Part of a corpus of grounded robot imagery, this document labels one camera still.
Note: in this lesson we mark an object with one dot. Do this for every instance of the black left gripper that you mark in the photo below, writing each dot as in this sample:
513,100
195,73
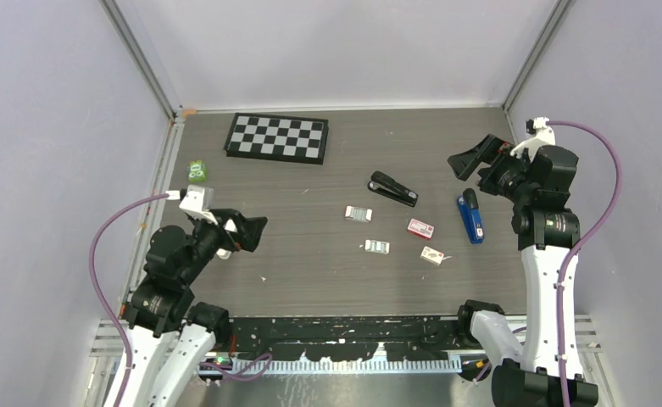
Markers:
249,228

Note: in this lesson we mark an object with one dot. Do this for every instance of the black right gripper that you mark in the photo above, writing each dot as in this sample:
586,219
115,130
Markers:
464,163

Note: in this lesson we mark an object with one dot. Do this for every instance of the white stapler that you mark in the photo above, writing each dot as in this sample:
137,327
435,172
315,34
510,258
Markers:
223,254

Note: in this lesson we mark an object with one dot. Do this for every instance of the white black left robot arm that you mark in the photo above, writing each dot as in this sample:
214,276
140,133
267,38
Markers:
168,333

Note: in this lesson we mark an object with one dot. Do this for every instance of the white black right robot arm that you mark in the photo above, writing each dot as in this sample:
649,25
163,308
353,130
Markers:
544,369

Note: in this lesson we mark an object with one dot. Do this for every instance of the blue stapler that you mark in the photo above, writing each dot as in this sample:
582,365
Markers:
470,213

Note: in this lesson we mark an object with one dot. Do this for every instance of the black stapler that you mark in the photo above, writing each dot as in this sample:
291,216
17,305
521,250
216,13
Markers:
387,187

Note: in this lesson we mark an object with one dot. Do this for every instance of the red staple box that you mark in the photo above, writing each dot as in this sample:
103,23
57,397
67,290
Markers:
420,229

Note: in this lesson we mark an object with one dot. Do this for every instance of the green toy block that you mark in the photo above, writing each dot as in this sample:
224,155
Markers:
197,171

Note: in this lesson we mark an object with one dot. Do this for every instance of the black white chessboard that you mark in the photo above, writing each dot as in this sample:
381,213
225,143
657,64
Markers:
277,138

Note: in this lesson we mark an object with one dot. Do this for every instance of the white staple box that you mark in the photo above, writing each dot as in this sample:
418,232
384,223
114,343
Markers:
431,255

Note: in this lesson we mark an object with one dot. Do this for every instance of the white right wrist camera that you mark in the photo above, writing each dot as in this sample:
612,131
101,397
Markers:
540,134

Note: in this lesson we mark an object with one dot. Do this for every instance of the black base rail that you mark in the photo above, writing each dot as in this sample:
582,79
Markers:
347,338

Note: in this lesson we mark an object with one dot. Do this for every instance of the slotted cable duct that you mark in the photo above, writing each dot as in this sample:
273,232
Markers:
375,365

